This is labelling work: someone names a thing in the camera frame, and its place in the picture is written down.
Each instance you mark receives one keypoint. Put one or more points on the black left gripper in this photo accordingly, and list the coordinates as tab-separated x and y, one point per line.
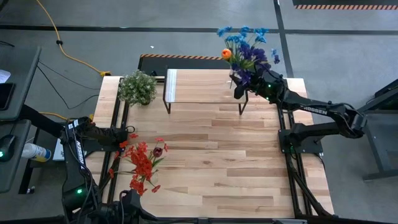
132	202

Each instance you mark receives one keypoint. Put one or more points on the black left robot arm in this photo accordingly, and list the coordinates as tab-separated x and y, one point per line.
77	161

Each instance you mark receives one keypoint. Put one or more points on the black tablet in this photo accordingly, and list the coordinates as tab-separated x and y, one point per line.
5	96

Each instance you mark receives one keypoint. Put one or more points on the maroon artificial tulip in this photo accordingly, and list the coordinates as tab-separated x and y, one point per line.
157	152

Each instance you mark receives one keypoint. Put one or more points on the black computer mouse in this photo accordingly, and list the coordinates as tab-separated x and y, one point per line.
7	146

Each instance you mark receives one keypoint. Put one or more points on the white spray bottle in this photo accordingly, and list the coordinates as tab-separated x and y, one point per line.
34	152

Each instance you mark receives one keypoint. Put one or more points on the purple artificial flower bunch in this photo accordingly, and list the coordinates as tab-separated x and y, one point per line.
253	54

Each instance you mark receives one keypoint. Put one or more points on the white box with logo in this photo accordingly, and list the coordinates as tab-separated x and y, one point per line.
57	151

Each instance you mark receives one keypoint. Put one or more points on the orange artificial tulip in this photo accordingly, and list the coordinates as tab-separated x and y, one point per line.
226	53

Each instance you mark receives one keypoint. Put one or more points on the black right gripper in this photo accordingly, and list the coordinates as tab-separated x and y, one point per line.
267	87

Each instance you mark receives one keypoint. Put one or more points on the blue artificial flower bunch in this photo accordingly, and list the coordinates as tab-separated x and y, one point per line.
236	39

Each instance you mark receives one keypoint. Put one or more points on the white paper sheet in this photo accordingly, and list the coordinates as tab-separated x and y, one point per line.
3	76

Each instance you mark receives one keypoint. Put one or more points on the black metal cart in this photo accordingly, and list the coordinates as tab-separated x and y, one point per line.
377	141

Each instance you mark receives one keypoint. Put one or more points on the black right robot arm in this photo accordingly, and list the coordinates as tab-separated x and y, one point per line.
326	115

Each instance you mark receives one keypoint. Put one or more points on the wooden shelf black metal frame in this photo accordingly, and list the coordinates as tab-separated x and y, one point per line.
202	85

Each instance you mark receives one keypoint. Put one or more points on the silver aluminium rail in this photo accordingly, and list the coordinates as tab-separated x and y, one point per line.
289	221

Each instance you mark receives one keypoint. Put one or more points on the grey desk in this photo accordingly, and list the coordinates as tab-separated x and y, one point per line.
21	93
12	174

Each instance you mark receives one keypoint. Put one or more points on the green potted plant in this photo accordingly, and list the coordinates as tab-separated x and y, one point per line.
136	87

